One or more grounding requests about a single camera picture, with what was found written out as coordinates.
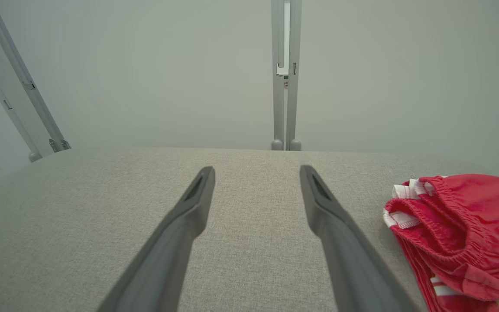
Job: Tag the grey metal rack frame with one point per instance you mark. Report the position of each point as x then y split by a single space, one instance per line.
20 82

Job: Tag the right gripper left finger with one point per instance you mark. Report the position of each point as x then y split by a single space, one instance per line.
167 260

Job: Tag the grey partition post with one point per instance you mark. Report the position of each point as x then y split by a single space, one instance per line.
293 108
277 108

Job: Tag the red shorts white trim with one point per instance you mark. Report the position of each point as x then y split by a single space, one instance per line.
487 216

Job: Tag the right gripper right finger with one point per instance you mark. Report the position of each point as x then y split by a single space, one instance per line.
353 268

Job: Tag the red jersey white sleeves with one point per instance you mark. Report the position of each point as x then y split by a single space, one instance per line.
405 219

